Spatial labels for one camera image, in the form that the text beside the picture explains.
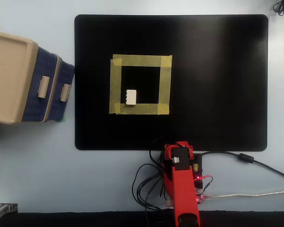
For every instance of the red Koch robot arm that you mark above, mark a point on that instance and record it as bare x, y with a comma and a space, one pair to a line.
183, 189

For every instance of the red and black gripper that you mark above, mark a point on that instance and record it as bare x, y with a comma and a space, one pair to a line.
181, 158

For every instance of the aluminium frame profile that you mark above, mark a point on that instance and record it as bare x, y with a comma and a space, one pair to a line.
2, 210

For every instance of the black backdrop cloth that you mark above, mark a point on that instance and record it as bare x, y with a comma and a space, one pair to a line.
85, 220

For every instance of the yellow power connector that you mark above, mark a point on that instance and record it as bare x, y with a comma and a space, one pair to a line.
196, 167

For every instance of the beige plastic drawer cabinet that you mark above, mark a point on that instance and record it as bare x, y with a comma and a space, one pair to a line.
7, 75

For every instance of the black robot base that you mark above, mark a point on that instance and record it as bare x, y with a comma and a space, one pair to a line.
200, 160

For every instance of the black rectangular table mat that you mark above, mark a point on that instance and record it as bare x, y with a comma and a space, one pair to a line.
215, 82

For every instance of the robot controller circuit board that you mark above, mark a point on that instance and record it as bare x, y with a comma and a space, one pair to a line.
199, 197

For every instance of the small white cube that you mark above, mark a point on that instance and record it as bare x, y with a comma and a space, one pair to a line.
131, 97

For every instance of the blue woven-pattern plastic drawer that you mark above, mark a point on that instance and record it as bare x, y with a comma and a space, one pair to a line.
67, 73
35, 71

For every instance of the yellow masking tape strip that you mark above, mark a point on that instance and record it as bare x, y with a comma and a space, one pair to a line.
165, 85
115, 85
142, 60
144, 109

